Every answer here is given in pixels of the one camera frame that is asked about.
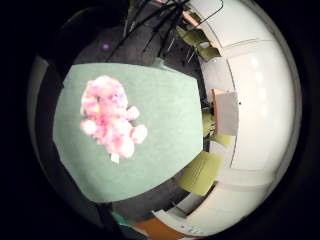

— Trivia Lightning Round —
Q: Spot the grey box with orange side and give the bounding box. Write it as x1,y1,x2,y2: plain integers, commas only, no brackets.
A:
211,88,240,137

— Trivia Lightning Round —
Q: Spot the green table mat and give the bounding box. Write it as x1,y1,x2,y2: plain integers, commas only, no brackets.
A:
52,58,205,204

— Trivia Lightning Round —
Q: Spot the pink plush toy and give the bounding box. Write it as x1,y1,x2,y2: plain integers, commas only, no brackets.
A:
79,74,149,165

